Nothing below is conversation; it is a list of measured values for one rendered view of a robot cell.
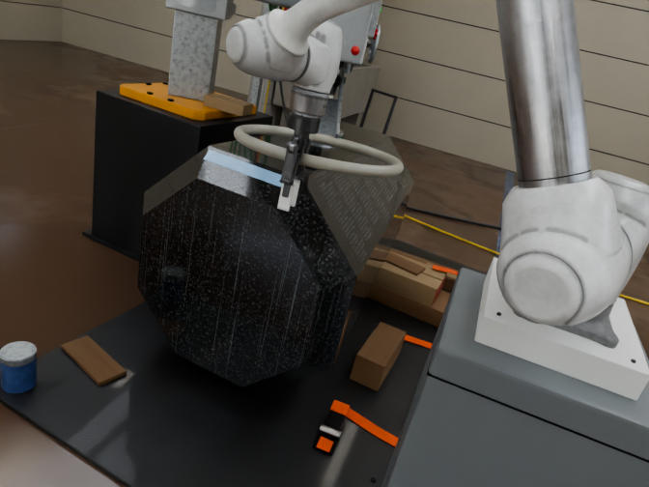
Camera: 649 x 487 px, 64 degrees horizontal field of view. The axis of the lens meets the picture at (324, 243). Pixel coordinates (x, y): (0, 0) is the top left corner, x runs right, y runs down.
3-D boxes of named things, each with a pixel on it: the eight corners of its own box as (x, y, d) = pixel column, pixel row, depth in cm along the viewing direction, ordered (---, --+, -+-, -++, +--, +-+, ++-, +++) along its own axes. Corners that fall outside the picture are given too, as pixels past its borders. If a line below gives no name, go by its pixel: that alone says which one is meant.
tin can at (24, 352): (8, 372, 168) (6, 339, 163) (42, 374, 170) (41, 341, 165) (-5, 393, 159) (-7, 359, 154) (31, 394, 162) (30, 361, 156)
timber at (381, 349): (377, 391, 198) (384, 367, 194) (349, 379, 202) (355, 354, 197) (399, 355, 224) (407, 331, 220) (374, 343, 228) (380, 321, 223)
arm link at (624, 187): (625, 290, 100) (681, 185, 90) (605, 324, 86) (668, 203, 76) (544, 254, 108) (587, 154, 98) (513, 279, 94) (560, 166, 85)
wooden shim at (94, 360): (60, 348, 183) (60, 344, 183) (87, 338, 191) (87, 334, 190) (98, 386, 171) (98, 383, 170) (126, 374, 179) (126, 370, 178)
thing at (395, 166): (244, 126, 169) (246, 117, 168) (389, 157, 173) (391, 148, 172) (218, 149, 123) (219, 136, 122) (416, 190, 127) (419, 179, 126)
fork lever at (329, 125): (307, 61, 222) (309, 49, 219) (351, 71, 223) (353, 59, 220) (289, 137, 169) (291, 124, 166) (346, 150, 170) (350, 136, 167)
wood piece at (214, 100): (203, 105, 235) (204, 94, 233) (214, 103, 244) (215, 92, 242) (242, 116, 232) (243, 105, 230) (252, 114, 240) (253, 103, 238)
